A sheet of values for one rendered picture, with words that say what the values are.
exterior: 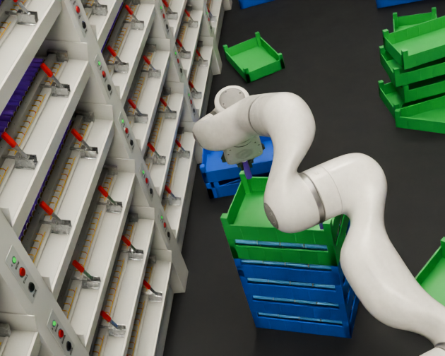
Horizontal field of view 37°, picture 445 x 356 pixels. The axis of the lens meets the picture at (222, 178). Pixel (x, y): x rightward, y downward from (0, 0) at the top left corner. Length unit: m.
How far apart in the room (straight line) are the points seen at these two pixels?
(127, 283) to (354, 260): 0.89
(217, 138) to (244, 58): 1.96
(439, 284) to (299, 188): 1.06
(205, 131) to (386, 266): 0.56
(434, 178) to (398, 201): 0.17
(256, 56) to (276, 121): 2.20
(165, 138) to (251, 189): 0.53
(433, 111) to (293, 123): 1.66
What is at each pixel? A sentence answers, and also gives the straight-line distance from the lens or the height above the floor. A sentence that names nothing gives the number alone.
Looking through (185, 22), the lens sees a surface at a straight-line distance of 3.07.
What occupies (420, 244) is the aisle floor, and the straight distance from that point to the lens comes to 2.30.
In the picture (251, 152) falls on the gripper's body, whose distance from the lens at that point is 1.75.
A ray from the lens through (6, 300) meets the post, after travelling 1.32.
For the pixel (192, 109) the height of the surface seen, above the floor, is 0.25.
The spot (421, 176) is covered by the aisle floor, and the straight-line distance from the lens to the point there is 2.54.
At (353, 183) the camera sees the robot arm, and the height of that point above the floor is 0.87.
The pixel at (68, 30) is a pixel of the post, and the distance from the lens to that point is 1.74.
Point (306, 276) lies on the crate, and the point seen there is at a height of 0.27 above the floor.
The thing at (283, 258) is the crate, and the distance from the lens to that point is 1.85.
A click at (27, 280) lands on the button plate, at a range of 1.34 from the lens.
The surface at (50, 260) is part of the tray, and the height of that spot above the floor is 0.74.
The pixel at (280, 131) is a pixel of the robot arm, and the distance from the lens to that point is 1.23.
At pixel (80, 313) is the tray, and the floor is 0.55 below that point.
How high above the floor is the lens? 1.67
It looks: 38 degrees down
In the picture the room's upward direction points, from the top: 17 degrees counter-clockwise
